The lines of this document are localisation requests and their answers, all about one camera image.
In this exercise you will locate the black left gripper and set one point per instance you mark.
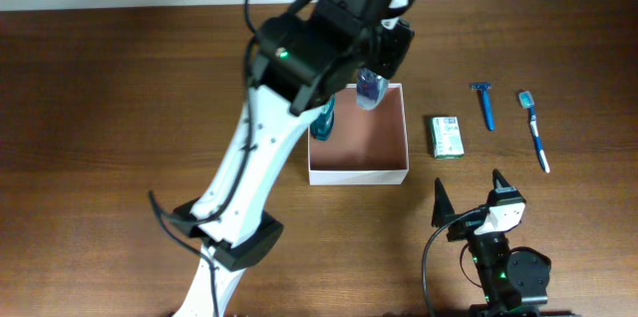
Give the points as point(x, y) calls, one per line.
point(399, 35)

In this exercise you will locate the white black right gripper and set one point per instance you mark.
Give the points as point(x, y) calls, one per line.
point(443, 206)

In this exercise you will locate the purple foam pump bottle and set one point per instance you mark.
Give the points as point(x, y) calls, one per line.
point(371, 89)

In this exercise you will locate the blue disposable razor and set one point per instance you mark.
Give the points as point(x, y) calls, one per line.
point(483, 89)

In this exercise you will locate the teal mouthwash bottle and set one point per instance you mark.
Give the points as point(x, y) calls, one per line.
point(322, 127)

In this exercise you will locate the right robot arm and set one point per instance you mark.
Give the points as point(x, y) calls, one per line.
point(513, 280)

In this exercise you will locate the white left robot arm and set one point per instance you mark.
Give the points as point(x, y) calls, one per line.
point(229, 219)

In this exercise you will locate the green white small box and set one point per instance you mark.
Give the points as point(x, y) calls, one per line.
point(446, 136)

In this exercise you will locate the blue white toothbrush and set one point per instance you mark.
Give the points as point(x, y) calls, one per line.
point(527, 102)

